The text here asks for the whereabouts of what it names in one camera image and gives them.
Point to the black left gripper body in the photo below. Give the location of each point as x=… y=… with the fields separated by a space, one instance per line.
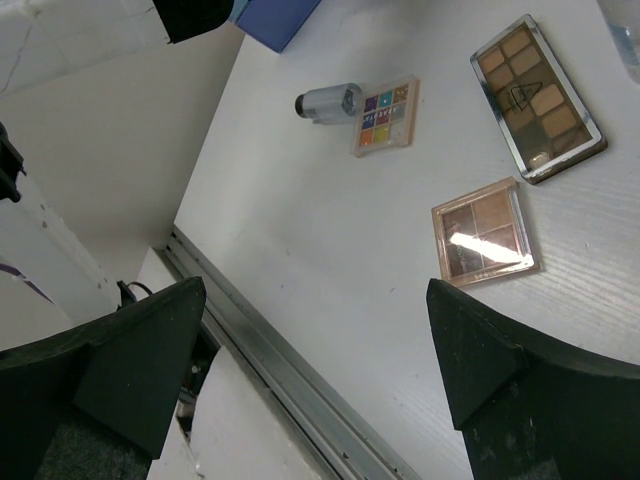
x=185 y=19

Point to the white taped cover panel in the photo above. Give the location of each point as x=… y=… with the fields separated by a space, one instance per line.
x=239 y=431

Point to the clear glitter bottle black cap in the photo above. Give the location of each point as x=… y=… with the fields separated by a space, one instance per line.
x=334 y=105

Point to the aluminium rail frame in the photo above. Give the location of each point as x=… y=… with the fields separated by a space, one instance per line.
x=341 y=439

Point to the long brown eyeshadow palette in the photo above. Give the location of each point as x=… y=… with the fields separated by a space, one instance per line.
x=541 y=116

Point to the square pink eyeshadow palette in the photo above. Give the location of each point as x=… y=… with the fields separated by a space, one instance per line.
x=483 y=235

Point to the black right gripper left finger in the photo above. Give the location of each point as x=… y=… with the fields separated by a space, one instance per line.
x=96 y=401

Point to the clear plastic bottle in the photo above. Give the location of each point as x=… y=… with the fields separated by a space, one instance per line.
x=622 y=20

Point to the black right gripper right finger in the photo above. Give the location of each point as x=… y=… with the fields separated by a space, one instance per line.
x=528 y=405

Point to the purple drawer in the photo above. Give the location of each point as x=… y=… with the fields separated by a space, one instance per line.
x=274 y=23

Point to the colourful eyeshadow palette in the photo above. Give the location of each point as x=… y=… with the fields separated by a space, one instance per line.
x=386 y=117

